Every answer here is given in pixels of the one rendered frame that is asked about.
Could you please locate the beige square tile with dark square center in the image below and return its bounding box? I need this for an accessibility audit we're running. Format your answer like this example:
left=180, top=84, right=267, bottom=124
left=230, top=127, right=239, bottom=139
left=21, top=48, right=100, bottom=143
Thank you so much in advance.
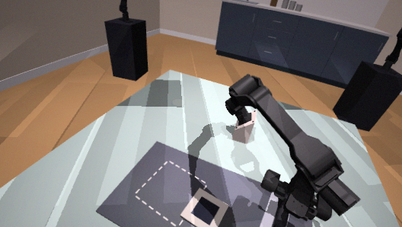
left=180, top=188, right=229, bottom=227

